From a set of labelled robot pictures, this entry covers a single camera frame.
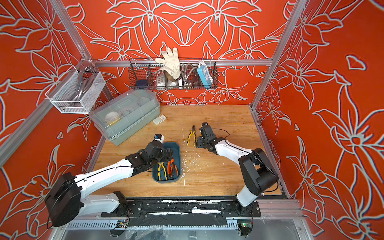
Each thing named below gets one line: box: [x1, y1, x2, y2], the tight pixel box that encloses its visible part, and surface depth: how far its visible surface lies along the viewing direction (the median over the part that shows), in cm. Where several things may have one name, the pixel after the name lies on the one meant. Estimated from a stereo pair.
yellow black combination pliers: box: [186, 125, 196, 147], surface depth 102 cm
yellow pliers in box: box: [158, 162, 168, 181], surface depth 85 cm
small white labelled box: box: [152, 114, 167, 125], surface depth 112 cm
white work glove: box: [155, 47, 182, 81], surface depth 90 cm
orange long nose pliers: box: [167, 159, 175, 178], surface depth 87 cm
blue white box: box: [197, 63, 214, 87], surface depth 89 cm
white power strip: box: [156, 75, 166, 87], surface depth 96 cm
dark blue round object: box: [136, 79, 148, 89], surface depth 102 cm
